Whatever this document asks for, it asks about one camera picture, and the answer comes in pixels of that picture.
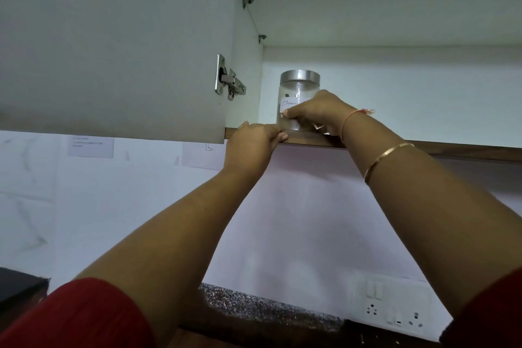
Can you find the gold bangle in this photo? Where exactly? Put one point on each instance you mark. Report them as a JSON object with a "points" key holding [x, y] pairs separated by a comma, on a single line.
{"points": [[385, 158]]}

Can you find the person's left hand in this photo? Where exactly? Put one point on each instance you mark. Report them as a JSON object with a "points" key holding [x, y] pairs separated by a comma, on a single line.
{"points": [[248, 148]]}

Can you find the black appliance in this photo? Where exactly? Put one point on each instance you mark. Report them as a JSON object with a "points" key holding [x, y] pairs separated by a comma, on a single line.
{"points": [[20, 290]]}

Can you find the orange wrist thread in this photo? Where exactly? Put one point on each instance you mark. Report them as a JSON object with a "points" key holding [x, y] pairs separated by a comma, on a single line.
{"points": [[354, 115]]}

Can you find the person's right thumb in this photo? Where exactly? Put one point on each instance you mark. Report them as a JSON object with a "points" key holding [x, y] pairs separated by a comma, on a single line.
{"points": [[299, 111]]}

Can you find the red left sleeve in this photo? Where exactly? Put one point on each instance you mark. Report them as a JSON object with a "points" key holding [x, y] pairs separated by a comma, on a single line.
{"points": [[77, 315]]}

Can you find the white wall socket panel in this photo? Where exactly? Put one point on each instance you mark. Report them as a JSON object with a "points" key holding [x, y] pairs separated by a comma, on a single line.
{"points": [[391, 307]]}

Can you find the person's left forearm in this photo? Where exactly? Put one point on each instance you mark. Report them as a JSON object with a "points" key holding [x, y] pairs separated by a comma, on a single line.
{"points": [[163, 245]]}

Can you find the clear jar with silver lid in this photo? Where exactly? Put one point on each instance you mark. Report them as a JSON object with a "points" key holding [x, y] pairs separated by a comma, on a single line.
{"points": [[297, 90]]}

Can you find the person's right forearm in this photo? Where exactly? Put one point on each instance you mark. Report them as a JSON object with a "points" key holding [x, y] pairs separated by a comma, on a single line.
{"points": [[440, 213]]}

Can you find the white paper note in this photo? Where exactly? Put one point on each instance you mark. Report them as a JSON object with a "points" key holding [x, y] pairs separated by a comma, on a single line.
{"points": [[90, 146]]}

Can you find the red sleeve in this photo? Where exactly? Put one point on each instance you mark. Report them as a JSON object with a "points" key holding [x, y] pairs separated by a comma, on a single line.
{"points": [[489, 311], [77, 315]]}

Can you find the person's right hand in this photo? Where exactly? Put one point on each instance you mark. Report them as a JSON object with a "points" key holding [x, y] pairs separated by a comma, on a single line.
{"points": [[322, 111]]}

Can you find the red right sleeve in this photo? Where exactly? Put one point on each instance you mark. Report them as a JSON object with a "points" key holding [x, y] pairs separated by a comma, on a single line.
{"points": [[489, 311]]}

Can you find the silver cabinet hinge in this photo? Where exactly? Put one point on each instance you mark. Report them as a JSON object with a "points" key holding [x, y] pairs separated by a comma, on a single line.
{"points": [[228, 82]]}

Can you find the white wall cabinet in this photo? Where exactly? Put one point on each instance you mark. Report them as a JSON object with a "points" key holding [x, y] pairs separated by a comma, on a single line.
{"points": [[379, 54]]}

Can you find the white cabinet door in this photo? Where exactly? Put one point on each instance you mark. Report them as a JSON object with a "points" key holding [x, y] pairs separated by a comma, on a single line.
{"points": [[114, 42]]}

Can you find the person's left fingers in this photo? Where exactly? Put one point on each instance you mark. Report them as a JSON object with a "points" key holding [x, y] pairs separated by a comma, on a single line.
{"points": [[269, 133]]}

